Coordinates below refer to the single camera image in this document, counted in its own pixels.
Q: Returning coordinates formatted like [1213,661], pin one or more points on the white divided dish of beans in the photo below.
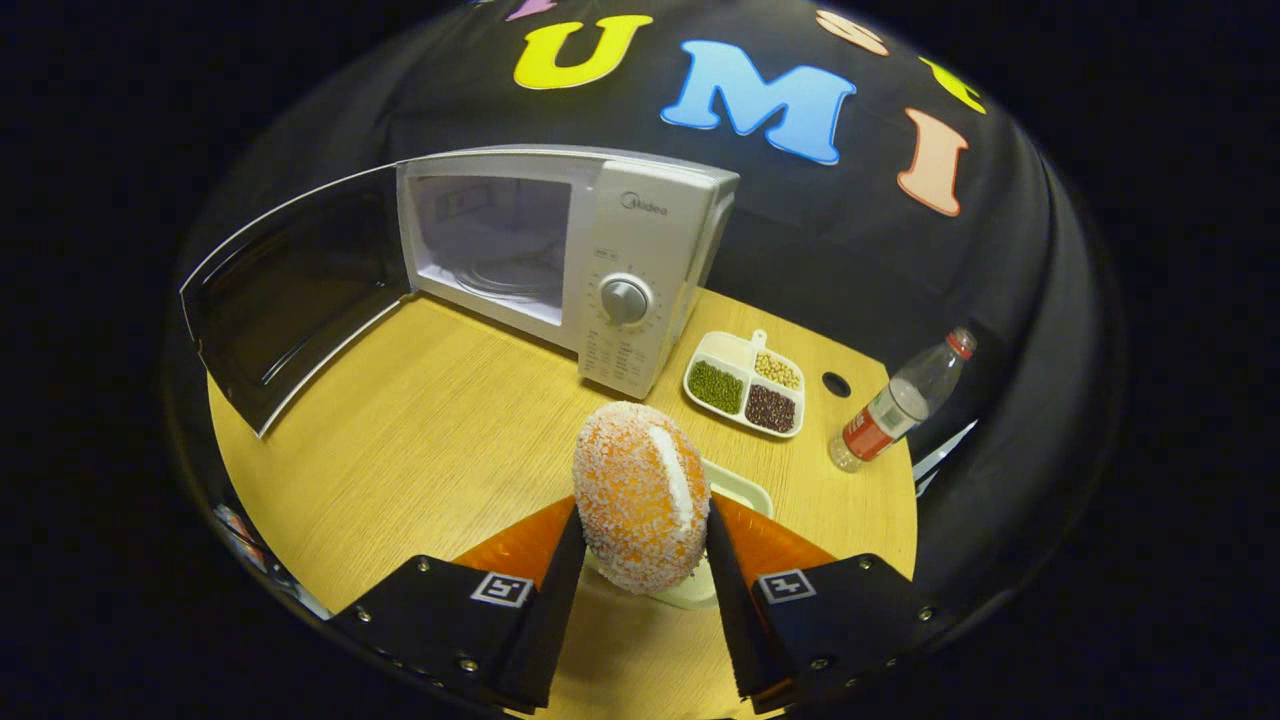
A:
[730,352]

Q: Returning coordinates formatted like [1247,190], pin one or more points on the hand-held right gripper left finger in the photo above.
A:
[555,620]

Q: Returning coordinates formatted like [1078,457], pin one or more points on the sugar-coated orange bun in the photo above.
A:
[630,500]

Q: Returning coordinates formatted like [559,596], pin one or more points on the white microwave oven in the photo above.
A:
[640,250]

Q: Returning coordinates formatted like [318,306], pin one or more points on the clear bottle with red label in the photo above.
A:
[890,410]

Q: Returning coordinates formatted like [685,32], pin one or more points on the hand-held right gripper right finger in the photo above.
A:
[735,620]

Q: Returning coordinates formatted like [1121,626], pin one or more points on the cream square plate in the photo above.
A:
[745,490]

